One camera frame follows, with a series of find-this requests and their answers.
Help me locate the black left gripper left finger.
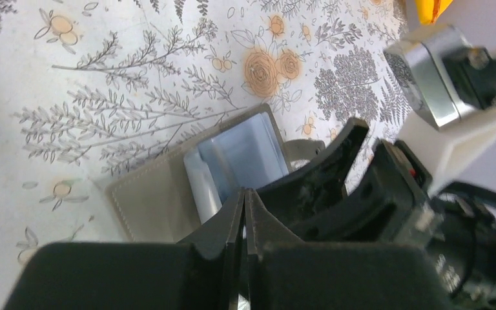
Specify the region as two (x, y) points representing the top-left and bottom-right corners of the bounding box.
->
(5, 189), (246, 309)

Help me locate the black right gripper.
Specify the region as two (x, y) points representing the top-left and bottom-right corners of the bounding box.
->
(257, 117), (496, 309)

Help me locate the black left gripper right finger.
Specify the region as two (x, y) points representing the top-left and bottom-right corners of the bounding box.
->
(244, 189), (451, 309)

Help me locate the grey card holder wallet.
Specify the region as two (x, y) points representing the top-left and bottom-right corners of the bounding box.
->
(105, 104), (325, 242)

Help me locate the yellow crumpled cloth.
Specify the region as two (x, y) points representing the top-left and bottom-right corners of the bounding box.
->
(415, 0), (453, 25)

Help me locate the floral patterned table mat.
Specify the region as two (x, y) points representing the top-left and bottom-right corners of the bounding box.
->
(0, 1), (409, 308)

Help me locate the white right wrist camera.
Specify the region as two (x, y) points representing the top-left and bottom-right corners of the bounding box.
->
(383, 24), (496, 196)

